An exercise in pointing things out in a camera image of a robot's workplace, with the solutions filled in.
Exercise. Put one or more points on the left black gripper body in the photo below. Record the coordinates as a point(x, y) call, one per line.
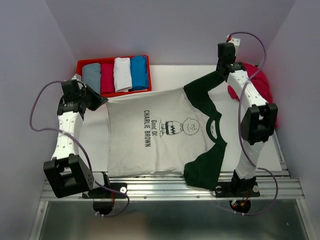
point(91, 101)

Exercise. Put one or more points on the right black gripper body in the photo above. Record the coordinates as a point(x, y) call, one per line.
point(219, 63)

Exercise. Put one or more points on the red plastic tray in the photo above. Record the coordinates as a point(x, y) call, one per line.
point(82, 63)

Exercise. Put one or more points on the cream and green t-shirt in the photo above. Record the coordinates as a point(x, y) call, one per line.
point(169, 131)

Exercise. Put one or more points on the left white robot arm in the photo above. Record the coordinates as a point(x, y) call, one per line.
point(69, 171)

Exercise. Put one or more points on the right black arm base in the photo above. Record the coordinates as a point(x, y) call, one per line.
point(237, 188)

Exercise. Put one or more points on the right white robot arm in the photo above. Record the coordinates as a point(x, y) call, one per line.
point(256, 117)

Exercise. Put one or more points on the grey rolled t-shirt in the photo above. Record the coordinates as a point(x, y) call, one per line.
point(91, 76)

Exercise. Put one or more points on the magenta crumpled t-shirt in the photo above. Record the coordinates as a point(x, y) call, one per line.
point(262, 85)

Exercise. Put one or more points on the magenta rolled t-shirt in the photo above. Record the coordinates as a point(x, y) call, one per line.
point(107, 79)

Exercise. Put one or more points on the white rolled t-shirt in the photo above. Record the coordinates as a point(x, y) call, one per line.
point(122, 74)

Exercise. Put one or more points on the blue rolled t-shirt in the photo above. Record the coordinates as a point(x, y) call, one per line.
point(139, 73)

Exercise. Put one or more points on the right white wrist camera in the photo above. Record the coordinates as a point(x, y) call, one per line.
point(235, 41)

